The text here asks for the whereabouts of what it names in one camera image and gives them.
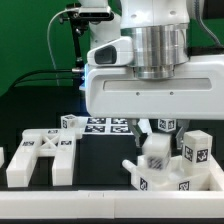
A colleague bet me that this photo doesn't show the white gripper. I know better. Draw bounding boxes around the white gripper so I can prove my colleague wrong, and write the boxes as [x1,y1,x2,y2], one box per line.
[86,55,224,150]

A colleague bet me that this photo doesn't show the white chair seat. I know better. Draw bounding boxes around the white chair seat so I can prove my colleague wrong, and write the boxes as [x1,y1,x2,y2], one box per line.
[122,156,224,191]

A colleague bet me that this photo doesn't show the white chair back frame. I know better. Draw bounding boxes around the white chair back frame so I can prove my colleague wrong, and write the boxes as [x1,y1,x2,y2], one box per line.
[6,128,82,188]

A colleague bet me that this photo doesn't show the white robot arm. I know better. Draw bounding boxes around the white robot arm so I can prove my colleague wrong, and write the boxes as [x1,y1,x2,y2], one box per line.
[85,0,224,145]

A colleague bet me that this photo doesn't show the white front fence bar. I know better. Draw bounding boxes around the white front fence bar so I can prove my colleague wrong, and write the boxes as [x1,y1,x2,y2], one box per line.
[0,191,224,219]

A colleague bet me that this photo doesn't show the white left fence piece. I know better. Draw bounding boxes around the white left fence piece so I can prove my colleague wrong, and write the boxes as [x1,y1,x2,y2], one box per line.
[0,147,4,168]

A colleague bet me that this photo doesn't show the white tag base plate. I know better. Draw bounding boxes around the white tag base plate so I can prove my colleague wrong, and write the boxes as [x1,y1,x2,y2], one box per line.
[78,116,132,135]

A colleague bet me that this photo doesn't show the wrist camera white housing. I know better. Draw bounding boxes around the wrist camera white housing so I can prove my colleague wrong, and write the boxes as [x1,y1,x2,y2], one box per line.
[87,36,134,67]

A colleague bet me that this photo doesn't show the black cables on table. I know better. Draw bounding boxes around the black cables on table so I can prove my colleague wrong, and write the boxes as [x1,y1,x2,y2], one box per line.
[11,68,84,89]

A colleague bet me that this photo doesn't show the black camera stand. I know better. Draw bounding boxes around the black camera stand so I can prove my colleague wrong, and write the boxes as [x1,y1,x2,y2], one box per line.
[59,3,88,68]

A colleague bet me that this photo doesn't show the grey cable loop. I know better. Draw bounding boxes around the grey cable loop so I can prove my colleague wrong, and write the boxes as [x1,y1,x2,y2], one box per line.
[46,8,78,87]

